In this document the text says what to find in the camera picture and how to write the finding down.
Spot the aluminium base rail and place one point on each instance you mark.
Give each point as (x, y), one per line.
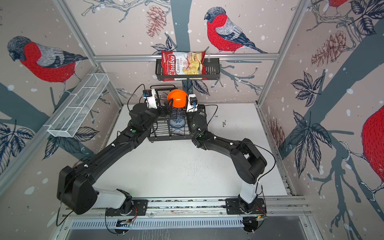
(202, 207)

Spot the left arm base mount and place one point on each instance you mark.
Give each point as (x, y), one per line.
(129, 207)

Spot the black wire dish rack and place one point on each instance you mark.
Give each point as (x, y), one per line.
(177, 112)

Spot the orange plastic bowl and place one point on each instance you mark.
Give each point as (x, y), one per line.
(177, 99)

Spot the white wire mesh shelf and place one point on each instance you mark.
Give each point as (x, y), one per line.
(81, 102)

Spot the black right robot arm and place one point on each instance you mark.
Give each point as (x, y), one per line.
(247, 159)

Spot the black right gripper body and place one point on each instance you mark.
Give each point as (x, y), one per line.
(194, 119)

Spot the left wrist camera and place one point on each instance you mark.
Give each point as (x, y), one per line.
(150, 98)

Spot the red cassava chips bag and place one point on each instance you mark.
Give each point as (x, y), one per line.
(182, 63)

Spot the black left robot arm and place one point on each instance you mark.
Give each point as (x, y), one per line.
(75, 185)

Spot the blue floral ceramic bowl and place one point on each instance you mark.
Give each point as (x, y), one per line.
(178, 122)

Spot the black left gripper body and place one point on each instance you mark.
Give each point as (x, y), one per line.
(153, 115)

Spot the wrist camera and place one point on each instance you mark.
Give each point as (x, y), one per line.
(192, 103)
(150, 98)

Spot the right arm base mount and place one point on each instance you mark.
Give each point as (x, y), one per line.
(237, 206)

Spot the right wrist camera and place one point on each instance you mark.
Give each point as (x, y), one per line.
(192, 103)

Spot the black wall shelf basket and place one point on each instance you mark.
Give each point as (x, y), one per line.
(212, 68)

